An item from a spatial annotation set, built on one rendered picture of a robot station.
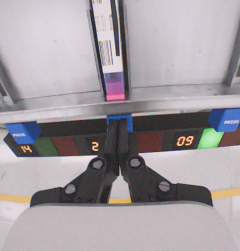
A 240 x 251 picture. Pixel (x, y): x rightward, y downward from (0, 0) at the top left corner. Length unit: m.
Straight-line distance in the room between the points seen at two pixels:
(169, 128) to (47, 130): 0.16
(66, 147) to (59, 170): 0.77
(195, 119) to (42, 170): 0.95
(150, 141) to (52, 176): 0.87
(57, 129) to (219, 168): 0.93
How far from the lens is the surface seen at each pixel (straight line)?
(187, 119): 0.20
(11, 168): 1.19
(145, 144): 0.18
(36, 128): 0.18
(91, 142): 0.18
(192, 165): 0.93
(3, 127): 0.69
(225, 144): 0.23
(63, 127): 0.20
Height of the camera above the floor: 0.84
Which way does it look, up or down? 84 degrees down
